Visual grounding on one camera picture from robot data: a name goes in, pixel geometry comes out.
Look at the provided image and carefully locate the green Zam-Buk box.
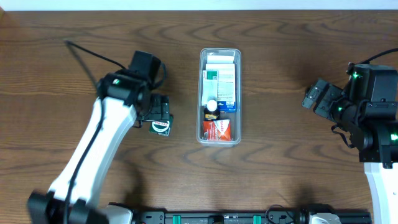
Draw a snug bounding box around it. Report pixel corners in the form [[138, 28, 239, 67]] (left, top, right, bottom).
[[149, 119, 172, 136]]

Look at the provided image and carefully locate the dark syrup bottle white cap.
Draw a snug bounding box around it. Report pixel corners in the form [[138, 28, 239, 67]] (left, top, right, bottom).
[[204, 100, 220, 121]]

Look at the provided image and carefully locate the small green white box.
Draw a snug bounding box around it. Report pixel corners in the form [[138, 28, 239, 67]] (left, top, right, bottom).
[[201, 70, 218, 106]]

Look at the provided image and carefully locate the red Panadol box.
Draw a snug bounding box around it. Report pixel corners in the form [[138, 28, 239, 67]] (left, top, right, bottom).
[[203, 119, 232, 141]]

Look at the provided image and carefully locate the blue white medicine box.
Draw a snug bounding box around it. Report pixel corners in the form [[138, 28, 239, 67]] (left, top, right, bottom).
[[205, 63, 236, 113]]

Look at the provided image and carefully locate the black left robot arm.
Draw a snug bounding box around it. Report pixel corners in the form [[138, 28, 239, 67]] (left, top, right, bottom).
[[27, 69, 170, 223]]

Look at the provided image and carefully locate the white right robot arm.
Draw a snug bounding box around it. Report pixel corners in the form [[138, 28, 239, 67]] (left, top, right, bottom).
[[302, 75, 397, 223]]

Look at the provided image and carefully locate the clear plastic container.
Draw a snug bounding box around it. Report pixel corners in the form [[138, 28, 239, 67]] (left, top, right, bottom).
[[197, 48, 242, 147]]

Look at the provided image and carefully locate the black mounting rail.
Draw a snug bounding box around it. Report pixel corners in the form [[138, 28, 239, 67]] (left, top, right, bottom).
[[102, 203, 373, 224]]

